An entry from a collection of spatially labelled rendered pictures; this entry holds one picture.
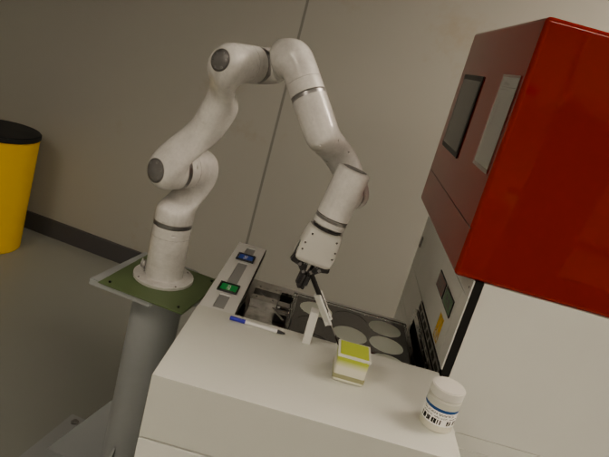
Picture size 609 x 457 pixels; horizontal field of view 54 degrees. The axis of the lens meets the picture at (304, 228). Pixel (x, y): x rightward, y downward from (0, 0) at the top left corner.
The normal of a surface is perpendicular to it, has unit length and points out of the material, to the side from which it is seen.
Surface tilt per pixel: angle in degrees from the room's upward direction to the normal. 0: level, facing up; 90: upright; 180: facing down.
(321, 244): 91
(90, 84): 90
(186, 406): 90
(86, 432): 90
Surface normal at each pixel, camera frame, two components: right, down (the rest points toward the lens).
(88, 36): -0.27, 0.22
